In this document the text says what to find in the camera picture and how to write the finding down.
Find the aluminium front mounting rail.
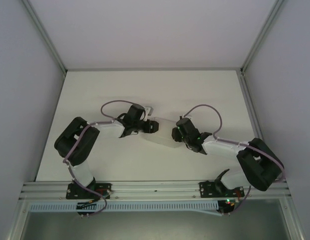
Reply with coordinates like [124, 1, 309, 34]
[19, 180, 292, 201]

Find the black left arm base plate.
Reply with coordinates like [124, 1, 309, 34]
[66, 182, 113, 200]

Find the grey metal panel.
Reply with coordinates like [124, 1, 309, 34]
[21, 211, 289, 240]

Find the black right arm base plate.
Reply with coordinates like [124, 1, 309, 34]
[199, 180, 246, 199]

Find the aluminium frame back rail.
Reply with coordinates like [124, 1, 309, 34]
[65, 65, 242, 73]

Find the white slotted cable duct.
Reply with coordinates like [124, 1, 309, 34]
[29, 200, 219, 212]

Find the aluminium frame corner post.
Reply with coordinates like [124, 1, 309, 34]
[21, 0, 68, 75]
[240, 0, 286, 74]

